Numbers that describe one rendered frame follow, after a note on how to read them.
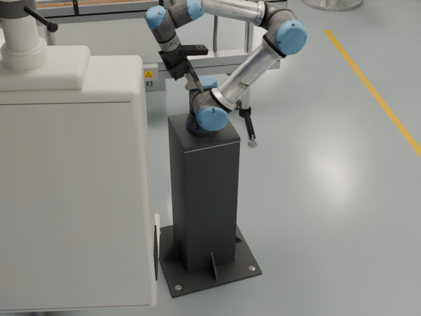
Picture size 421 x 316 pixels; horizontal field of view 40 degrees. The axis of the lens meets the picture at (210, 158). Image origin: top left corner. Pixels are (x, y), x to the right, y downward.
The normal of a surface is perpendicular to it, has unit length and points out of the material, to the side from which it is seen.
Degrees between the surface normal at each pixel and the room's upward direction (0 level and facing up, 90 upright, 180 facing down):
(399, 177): 0
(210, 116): 96
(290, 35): 84
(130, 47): 90
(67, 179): 90
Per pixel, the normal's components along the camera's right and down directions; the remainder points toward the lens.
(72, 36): 0.18, 0.61
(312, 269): 0.00, -0.79
